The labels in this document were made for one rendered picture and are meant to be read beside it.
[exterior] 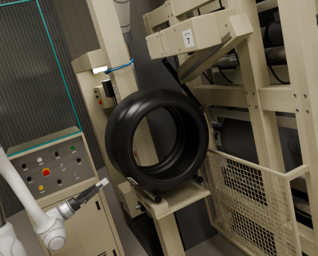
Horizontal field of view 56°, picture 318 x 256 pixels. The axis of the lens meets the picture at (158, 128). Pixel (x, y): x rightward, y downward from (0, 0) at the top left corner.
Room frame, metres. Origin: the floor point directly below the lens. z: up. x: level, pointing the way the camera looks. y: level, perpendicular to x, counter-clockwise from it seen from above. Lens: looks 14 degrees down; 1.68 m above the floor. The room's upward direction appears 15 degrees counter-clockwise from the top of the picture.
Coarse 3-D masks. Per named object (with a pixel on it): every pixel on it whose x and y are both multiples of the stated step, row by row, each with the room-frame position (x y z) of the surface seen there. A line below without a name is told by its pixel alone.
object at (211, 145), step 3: (204, 114) 2.03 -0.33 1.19; (207, 120) 2.03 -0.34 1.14; (207, 123) 2.03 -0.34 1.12; (210, 132) 2.04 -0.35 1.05; (210, 135) 2.03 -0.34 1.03; (210, 138) 2.03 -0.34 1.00; (210, 141) 2.03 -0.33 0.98; (210, 144) 2.03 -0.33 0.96; (213, 144) 2.03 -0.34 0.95; (210, 147) 2.03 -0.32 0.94; (213, 147) 2.03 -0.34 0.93; (207, 153) 2.01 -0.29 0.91
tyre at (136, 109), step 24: (144, 96) 1.61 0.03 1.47; (168, 96) 1.62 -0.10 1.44; (120, 120) 1.56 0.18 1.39; (192, 120) 1.87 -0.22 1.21; (120, 144) 1.52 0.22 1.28; (192, 144) 1.87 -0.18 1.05; (120, 168) 1.53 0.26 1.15; (144, 168) 1.83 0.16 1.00; (168, 168) 1.87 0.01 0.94; (192, 168) 1.63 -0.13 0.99
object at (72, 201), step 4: (84, 196) 1.52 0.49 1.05; (68, 200) 1.50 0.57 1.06; (72, 200) 1.49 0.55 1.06; (76, 200) 1.52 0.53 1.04; (80, 200) 1.49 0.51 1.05; (72, 204) 1.48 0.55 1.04; (76, 204) 1.48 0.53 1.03; (80, 204) 1.49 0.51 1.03; (72, 208) 1.47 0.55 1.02; (76, 208) 1.48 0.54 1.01
